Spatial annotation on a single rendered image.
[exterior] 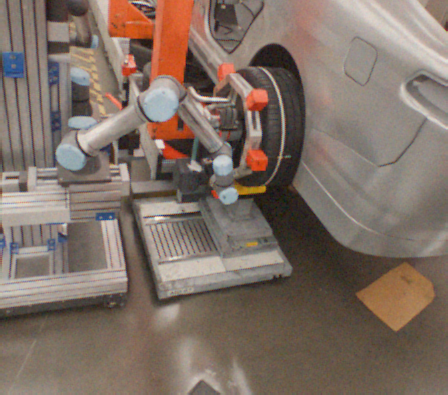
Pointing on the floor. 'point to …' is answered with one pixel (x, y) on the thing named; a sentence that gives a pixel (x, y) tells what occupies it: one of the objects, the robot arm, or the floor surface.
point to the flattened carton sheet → (398, 295)
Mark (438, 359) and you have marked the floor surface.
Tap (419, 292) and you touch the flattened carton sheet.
